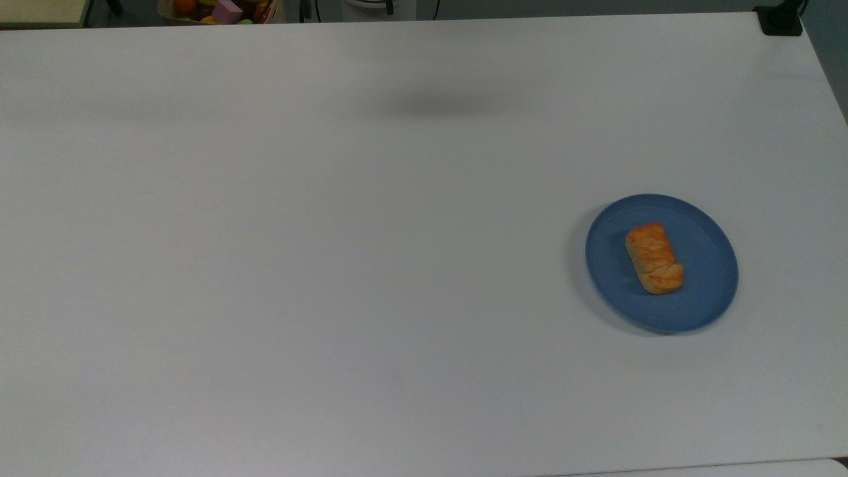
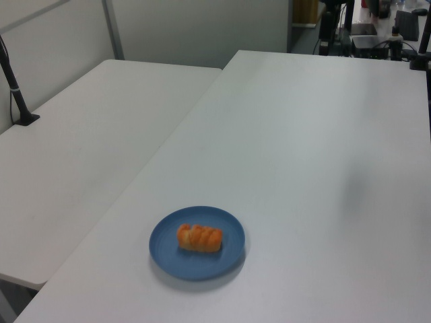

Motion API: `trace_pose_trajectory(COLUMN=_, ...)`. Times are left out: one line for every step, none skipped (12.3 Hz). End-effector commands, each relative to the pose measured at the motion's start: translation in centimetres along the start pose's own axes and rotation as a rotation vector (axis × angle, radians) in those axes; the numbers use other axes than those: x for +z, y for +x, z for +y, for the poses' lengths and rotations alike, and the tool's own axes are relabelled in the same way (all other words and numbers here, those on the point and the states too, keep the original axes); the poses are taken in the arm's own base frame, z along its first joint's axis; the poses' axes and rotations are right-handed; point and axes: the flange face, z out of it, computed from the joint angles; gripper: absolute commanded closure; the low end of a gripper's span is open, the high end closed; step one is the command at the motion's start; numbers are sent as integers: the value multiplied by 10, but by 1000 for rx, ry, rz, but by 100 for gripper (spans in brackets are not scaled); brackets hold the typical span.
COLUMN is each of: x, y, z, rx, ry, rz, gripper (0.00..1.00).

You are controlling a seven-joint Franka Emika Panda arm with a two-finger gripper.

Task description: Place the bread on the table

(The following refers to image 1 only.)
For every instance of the wooden toy basket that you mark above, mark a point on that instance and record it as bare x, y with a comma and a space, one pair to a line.
165, 16

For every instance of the pink toy block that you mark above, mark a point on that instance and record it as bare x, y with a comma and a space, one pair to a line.
227, 11

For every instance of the beige side table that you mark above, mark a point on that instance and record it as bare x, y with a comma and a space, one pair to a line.
40, 12

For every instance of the golden brown bread roll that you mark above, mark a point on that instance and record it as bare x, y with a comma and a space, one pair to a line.
654, 260

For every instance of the red toy fruit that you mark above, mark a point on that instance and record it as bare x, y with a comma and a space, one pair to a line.
262, 13

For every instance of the black corner clamp mount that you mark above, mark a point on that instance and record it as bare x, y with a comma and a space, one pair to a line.
780, 23

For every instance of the orange toy fruit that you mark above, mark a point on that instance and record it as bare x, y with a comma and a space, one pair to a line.
185, 6

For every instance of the blue round plate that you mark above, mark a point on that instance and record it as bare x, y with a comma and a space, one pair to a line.
709, 265

